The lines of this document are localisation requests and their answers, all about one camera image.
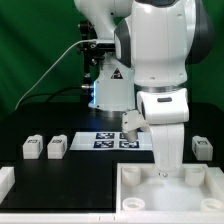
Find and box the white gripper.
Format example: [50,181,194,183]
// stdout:
[149,123,184,172]

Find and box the white square tabletop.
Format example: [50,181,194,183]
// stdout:
[116,163,224,224]

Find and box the white sheet with tags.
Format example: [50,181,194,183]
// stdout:
[70,132,152,151]

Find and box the black cable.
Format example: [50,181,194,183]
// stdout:
[19,86,84,109]

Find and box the black camera on stand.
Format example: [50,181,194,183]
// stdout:
[77,21,115,102]

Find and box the white left obstacle block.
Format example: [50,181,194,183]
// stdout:
[0,167,15,204]

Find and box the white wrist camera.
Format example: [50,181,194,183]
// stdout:
[122,110,149,142]

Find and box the white cable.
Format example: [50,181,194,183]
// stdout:
[14,39,98,111]

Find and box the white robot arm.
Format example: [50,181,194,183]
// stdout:
[74,0,214,172]

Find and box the white front obstacle bar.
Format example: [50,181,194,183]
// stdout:
[0,213,120,224]

